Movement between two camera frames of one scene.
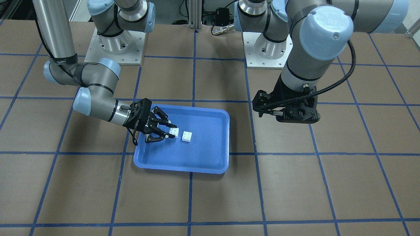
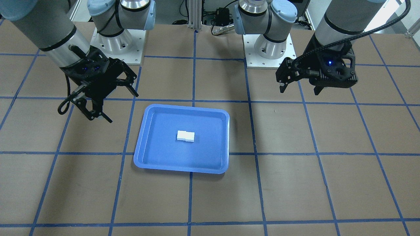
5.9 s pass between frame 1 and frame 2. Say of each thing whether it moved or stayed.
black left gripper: moved
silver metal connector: stayed
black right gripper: moved
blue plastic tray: stayed
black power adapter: stayed
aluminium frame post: stayed
